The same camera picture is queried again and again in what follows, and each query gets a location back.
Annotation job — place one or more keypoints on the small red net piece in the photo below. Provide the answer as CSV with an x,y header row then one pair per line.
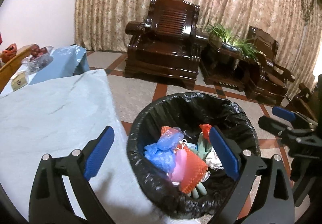
x,y
205,128

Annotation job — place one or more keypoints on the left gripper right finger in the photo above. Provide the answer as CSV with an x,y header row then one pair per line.
x,y
273,202

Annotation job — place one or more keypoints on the green potted plant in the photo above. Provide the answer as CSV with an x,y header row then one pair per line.
x,y
223,38

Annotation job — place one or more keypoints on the light blue tablecloth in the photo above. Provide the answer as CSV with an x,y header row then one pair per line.
x,y
57,116

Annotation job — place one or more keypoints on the dark wooden armchair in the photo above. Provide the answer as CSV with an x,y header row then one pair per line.
x,y
266,81
167,43

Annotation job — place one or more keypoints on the wooden curved chair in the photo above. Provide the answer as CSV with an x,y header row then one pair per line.
x,y
13,65

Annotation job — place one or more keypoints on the black lined trash bin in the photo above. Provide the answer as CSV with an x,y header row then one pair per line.
x,y
187,111

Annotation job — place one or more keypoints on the dark wooden side table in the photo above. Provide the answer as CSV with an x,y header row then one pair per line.
x,y
223,64

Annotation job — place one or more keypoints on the blue cloth side table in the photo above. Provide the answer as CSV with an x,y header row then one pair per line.
x,y
68,61

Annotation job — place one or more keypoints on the white tissue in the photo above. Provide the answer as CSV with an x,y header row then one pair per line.
x,y
213,161

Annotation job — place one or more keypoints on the red orange bag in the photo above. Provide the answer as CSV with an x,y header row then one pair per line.
x,y
9,53

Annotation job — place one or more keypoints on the dark red apples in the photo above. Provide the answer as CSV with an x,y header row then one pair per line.
x,y
36,51

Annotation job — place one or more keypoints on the green rubber glove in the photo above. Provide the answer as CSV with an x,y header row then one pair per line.
x,y
203,148

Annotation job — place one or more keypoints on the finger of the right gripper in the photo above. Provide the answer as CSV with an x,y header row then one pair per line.
x,y
295,118
286,132

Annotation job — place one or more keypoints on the orange foam net sleeve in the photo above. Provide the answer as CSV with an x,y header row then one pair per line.
x,y
192,171

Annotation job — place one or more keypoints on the blue plastic bag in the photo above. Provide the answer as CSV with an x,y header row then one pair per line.
x,y
162,153

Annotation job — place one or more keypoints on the glass fruit bowl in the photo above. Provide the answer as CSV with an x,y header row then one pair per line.
x,y
37,64

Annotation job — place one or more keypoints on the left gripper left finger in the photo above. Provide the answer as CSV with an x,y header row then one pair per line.
x,y
49,202

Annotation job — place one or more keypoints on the cream tissue box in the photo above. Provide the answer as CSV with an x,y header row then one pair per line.
x,y
19,82

